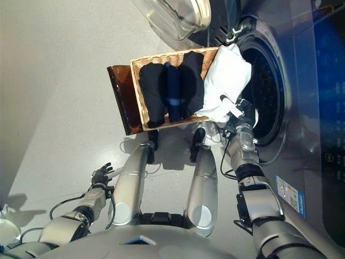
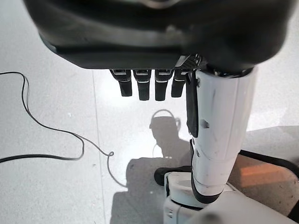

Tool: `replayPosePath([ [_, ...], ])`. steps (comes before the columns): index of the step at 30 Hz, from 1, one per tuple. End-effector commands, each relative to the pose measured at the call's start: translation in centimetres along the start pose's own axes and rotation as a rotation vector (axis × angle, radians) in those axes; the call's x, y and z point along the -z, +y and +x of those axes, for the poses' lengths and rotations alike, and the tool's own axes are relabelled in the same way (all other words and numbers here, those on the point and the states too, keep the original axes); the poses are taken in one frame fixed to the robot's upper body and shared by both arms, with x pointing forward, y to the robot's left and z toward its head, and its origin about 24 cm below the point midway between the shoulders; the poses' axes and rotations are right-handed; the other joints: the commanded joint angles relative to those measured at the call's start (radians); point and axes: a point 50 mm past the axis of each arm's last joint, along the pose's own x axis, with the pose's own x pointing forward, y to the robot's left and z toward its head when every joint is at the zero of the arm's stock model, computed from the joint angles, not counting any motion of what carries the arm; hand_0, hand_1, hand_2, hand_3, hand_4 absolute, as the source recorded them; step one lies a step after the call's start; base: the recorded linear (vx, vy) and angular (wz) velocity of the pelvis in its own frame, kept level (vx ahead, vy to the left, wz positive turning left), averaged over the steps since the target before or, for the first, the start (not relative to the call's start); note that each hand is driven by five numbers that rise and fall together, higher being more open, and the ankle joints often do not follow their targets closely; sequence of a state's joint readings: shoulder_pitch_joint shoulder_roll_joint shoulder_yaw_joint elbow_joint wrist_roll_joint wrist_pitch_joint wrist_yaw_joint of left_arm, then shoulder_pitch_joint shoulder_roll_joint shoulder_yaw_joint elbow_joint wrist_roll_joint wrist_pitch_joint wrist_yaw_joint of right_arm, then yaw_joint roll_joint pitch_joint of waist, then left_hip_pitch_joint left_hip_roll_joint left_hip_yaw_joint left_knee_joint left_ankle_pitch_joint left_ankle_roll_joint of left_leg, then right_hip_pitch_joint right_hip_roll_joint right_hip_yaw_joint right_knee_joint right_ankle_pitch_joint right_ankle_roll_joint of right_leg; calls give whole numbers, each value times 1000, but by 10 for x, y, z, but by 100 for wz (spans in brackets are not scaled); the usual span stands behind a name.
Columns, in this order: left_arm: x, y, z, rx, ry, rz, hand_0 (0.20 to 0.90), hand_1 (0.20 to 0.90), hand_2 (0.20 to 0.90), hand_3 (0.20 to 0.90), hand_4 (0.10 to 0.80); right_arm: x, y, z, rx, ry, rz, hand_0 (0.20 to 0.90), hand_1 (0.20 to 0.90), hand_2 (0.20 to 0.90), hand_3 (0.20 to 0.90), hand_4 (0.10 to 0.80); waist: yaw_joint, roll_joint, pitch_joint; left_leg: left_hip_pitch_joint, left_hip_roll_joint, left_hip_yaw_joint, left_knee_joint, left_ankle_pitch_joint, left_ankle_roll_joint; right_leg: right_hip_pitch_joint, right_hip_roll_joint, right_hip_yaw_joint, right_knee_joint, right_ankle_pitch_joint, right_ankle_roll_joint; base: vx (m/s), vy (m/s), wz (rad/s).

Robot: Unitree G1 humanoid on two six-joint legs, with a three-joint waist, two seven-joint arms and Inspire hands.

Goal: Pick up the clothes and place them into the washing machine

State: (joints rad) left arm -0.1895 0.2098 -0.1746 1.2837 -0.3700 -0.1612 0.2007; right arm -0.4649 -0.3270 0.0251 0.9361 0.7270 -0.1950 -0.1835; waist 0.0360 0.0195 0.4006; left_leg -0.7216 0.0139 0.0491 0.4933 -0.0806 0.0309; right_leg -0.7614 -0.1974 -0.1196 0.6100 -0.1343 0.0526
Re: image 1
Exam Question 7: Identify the robot left hand black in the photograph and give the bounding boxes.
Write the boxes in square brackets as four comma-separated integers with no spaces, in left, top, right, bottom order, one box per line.
[91,162,125,187]

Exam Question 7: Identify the robot right hand black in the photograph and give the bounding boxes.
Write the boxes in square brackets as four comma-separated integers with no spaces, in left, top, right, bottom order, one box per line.
[219,94,257,127]

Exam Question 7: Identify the white garment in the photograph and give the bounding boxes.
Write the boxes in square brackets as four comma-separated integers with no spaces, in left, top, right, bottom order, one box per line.
[195,44,259,129]

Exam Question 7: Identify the wide black garment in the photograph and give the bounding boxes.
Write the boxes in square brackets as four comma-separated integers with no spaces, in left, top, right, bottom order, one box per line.
[179,51,206,120]

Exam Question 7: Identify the grey front-load washing machine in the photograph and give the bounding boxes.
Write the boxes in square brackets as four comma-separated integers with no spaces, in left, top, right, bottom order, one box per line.
[207,0,345,259]

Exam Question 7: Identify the round glass washing machine door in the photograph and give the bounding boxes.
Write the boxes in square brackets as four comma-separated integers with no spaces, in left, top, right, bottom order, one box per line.
[132,0,242,52]

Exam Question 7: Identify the blue rolled garment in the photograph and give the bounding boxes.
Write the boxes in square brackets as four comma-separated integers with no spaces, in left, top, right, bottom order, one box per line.
[163,62,182,122]

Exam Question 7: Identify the glossy brown stool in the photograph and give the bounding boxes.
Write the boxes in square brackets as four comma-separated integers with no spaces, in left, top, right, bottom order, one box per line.
[106,64,144,136]

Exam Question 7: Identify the robot right leg silver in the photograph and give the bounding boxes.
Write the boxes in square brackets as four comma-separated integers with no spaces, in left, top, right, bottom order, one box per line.
[185,127,219,238]

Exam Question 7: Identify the grey robot torso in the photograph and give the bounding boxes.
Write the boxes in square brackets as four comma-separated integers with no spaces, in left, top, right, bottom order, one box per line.
[45,212,259,259]

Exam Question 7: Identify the large blue energy label sticker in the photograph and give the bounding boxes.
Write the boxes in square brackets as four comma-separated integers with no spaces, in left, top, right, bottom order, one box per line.
[275,175,307,218]

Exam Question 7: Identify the rectangular wicker laundry basket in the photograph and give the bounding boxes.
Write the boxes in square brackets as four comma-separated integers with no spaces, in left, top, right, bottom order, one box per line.
[129,46,220,132]

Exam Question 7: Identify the black rolled garment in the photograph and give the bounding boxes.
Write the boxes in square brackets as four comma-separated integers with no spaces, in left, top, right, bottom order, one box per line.
[139,62,168,129]

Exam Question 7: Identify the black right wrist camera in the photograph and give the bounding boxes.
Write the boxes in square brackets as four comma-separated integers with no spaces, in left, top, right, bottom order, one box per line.
[234,98,252,112]

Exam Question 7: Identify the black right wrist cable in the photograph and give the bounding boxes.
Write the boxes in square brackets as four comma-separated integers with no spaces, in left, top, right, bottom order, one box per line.
[219,132,238,179]

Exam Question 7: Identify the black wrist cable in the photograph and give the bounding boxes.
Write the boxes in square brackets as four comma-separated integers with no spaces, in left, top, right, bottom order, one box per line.
[49,193,87,220]
[219,132,238,179]

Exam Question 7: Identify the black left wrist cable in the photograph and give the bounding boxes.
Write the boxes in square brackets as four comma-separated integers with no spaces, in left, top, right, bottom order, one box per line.
[49,193,87,220]

